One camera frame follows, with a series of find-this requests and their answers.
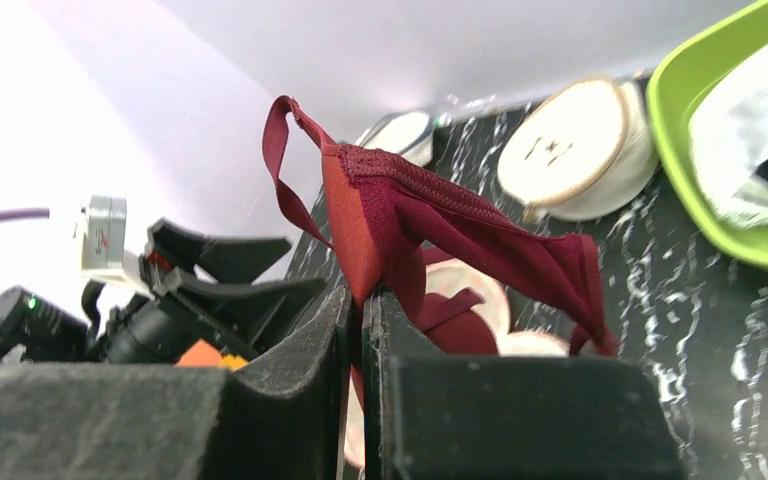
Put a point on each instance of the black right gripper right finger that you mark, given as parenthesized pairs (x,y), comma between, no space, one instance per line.
(432,415)

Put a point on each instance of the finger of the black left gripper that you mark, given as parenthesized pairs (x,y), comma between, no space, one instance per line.
(242,319)
(225,259)

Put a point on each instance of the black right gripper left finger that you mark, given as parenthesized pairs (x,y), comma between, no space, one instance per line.
(279,417)

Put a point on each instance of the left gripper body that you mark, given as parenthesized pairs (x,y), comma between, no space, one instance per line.
(140,333)

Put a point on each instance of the dark red bra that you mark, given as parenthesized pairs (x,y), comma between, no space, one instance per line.
(388,217)

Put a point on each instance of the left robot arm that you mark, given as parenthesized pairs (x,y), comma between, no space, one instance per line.
(35,330)

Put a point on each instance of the white drum with orange lid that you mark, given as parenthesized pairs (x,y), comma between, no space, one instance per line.
(202,354)

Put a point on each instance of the green plastic basin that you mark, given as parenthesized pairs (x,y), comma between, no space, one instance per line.
(676,88)

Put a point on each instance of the white garment in basin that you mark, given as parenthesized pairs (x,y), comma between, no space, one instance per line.
(748,132)

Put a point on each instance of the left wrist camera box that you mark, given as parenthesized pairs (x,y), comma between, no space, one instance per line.
(101,230)

